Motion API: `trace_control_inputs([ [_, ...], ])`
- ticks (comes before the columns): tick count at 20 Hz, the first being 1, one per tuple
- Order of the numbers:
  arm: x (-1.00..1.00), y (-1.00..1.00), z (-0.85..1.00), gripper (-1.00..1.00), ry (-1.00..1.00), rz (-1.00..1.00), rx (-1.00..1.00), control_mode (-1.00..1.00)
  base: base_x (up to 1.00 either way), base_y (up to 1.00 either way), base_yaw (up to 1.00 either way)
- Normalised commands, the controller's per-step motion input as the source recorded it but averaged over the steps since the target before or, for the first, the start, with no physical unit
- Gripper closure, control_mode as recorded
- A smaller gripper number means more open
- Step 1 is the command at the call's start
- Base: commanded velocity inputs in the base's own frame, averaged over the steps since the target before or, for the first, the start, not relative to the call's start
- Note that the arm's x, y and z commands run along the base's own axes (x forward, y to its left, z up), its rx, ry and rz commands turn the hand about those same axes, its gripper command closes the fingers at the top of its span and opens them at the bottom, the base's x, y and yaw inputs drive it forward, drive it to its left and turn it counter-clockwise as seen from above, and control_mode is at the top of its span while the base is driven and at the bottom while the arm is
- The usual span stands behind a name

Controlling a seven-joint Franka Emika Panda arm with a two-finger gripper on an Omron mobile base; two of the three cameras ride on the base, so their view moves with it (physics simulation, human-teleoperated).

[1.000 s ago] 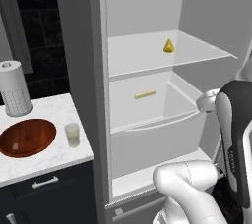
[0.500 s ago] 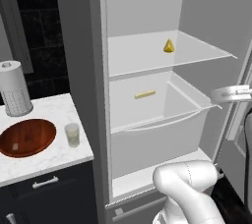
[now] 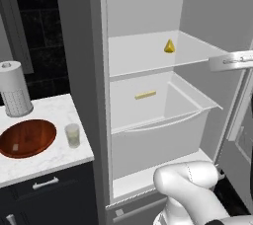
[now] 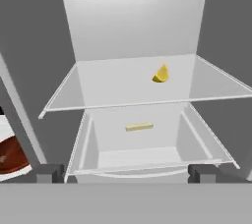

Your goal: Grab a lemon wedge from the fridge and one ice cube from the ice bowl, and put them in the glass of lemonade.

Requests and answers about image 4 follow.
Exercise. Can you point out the grey fridge door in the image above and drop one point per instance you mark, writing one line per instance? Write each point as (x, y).
(20, 116)

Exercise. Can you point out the clear glass fridge shelf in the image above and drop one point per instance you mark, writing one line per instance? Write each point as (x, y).
(138, 84)

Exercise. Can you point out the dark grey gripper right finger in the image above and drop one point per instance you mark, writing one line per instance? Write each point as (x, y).
(199, 173)

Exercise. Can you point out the pale yellow butter stick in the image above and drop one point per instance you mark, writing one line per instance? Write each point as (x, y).
(139, 126)

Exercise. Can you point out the grey fridge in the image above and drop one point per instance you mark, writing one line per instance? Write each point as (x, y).
(39, 38)

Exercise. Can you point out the white fridge drawer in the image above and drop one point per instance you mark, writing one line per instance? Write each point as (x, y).
(144, 149)

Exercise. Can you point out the yellow lemon wedge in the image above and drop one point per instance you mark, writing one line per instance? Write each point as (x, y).
(161, 74)

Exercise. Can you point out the white and brown bottle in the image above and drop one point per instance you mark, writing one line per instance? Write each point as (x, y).
(10, 151)

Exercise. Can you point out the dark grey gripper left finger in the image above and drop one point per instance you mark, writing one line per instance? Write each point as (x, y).
(50, 173)

